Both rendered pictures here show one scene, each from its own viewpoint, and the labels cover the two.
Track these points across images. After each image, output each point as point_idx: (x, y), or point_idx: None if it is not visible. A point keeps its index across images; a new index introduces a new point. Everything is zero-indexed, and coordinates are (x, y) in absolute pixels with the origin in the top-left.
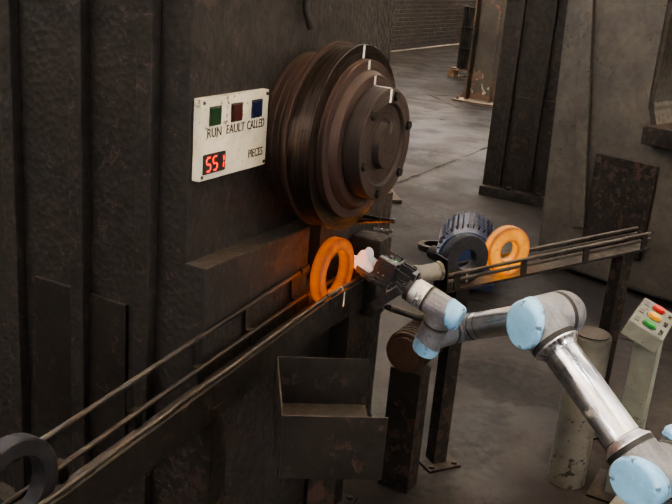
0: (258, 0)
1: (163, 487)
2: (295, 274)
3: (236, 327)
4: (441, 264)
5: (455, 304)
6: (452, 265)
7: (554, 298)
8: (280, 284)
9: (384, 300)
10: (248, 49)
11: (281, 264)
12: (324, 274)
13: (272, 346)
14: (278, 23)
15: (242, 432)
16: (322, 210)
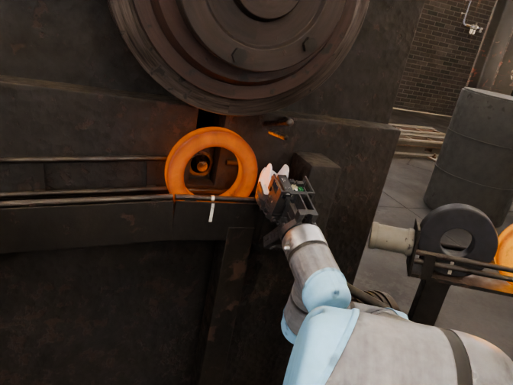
0: None
1: None
2: (154, 156)
3: (20, 181)
4: (411, 234)
5: (327, 278)
6: (430, 241)
7: (413, 344)
8: (117, 157)
9: (271, 237)
10: None
11: (128, 134)
12: (178, 166)
13: (15, 215)
14: None
15: (46, 313)
16: (152, 59)
